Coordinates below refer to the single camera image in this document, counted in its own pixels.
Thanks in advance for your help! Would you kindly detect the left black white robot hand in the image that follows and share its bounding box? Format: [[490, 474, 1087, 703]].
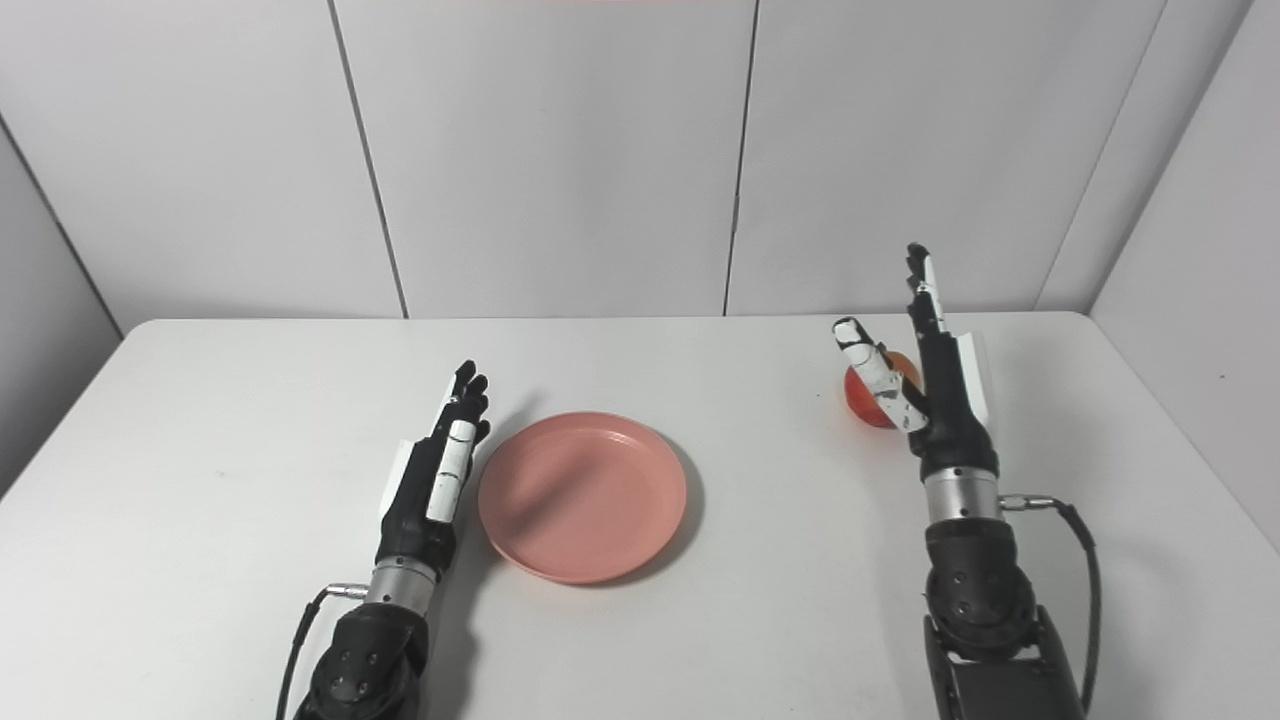
[[376, 361, 492, 574]]

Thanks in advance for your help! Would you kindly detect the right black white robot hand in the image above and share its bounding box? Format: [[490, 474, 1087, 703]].
[[833, 243, 1000, 483]]

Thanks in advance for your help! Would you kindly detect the red pomegranate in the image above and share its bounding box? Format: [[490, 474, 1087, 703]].
[[844, 350, 923, 430]]

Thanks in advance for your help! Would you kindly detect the pink round plate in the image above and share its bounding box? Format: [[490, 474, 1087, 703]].
[[477, 412, 689, 585]]

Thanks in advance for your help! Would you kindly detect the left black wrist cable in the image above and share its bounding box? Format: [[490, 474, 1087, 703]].
[[275, 584, 369, 720]]

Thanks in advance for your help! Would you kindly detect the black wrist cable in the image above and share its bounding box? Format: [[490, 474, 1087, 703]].
[[275, 584, 369, 720], [1000, 493, 1104, 711]]

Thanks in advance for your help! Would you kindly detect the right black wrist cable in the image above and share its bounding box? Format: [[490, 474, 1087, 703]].
[[1000, 493, 1104, 711]]

